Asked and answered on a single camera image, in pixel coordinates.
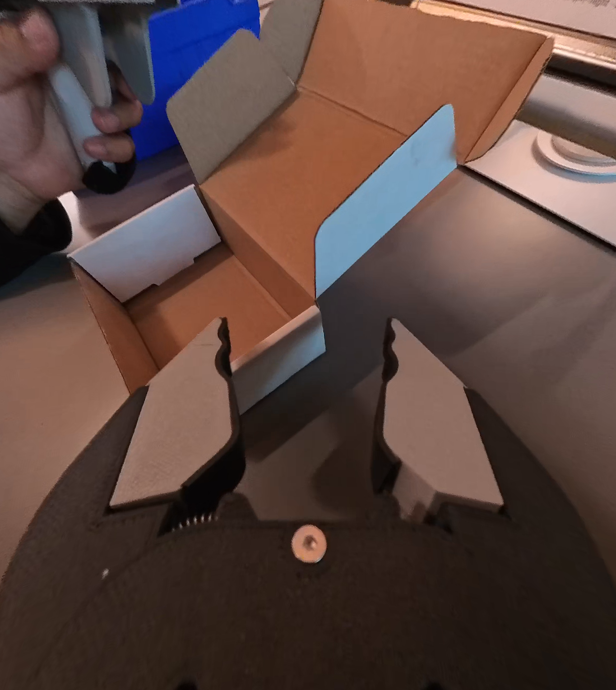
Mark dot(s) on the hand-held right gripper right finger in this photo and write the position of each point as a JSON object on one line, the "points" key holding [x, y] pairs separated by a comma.
{"points": [[431, 431]]}

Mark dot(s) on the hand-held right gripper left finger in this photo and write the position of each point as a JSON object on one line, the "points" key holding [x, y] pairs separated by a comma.
{"points": [[178, 431]]}

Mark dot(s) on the blue plastic bin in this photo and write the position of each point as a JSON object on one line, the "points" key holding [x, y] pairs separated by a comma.
{"points": [[194, 48]]}

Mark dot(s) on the white cardboard mailer box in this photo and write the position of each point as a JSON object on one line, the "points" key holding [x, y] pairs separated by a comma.
{"points": [[297, 178]]}

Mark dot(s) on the person's left hand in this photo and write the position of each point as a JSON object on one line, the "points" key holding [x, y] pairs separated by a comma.
{"points": [[6, 124]]}

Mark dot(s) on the instruction sheet on stand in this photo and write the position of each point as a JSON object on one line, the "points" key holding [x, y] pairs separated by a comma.
{"points": [[555, 178]]}

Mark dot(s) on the printed instruction sheet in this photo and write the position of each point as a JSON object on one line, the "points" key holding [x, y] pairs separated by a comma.
{"points": [[555, 13]]}

